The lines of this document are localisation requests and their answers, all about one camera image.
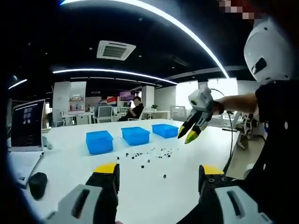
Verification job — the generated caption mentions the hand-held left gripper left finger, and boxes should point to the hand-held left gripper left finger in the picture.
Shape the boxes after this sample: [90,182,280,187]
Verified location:
[45,162,121,224]

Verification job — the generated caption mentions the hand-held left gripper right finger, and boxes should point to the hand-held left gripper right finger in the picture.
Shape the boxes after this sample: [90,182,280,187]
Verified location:
[198,164,274,224]

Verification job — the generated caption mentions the blue plastic bin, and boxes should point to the blue plastic bin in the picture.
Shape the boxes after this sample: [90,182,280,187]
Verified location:
[85,130,114,155]
[121,126,150,146]
[151,123,179,139]

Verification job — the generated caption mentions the scatter of small resistors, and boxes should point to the scatter of small resistors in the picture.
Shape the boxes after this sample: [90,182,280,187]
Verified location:
[115,146,175,180]

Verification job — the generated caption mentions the grey mesh office chair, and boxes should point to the grey mesh office chair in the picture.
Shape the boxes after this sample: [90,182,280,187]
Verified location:
[170,105,187,121]

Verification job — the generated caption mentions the white office desk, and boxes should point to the white office desk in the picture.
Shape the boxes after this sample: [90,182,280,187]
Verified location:
[142,110,171,120]

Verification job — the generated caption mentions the long ceiling light strip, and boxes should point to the long ceiling light strip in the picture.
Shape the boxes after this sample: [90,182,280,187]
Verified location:
[59,0,229,79]

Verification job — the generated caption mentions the white office chair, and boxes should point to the white office chair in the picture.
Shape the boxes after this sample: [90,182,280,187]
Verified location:
[93,106,114,124]
[237,114,256,150]

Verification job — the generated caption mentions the black computer mouse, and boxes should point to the black computer mouse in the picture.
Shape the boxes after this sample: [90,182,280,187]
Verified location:
[28,172,48,201]

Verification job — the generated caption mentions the white worn device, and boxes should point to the white worn device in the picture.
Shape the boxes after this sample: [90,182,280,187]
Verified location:
[243,18,296,84]

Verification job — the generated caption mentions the colourful display shelf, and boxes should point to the colourful display shelf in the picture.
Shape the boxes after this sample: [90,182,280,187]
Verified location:
[68,94,85,112]

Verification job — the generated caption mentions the ceiling air conditioner vent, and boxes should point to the ceiling air conditioner vent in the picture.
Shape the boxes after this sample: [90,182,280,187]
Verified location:
[96,40,136,62]

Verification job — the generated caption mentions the white laptop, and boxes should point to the white laptop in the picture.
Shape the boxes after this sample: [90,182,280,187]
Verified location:
[8,99,45,187]

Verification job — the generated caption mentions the short ceiling light strip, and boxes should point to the short ceiling light strip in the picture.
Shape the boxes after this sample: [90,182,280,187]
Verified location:
[8,78,28,90]

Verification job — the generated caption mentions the black wrist strap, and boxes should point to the black wrist strap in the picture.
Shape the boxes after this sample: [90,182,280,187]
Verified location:
[211,99,224,115]

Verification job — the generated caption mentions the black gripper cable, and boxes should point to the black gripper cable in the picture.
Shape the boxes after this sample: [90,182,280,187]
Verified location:
[210,87,235,172]

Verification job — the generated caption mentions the pink wall screen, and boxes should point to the pink wall screen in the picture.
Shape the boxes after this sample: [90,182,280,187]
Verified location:
[119,91,136,101]

